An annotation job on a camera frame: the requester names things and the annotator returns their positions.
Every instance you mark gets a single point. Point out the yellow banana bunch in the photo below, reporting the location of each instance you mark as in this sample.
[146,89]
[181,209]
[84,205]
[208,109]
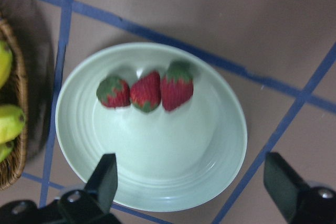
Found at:
[12,116]

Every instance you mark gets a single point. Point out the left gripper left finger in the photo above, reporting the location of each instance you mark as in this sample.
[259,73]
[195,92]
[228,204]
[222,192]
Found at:
[96,196]

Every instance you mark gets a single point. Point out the light green plate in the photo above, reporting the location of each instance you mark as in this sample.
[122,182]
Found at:
[167,161]

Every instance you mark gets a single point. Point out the greenish red strawberry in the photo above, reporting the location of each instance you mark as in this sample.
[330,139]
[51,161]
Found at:
[113,92]

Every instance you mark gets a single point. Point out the brown wicker basket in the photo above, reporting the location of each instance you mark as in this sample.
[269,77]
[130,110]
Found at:
[15,92]

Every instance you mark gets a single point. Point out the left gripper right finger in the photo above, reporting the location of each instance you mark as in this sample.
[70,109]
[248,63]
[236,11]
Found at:
[283,184]

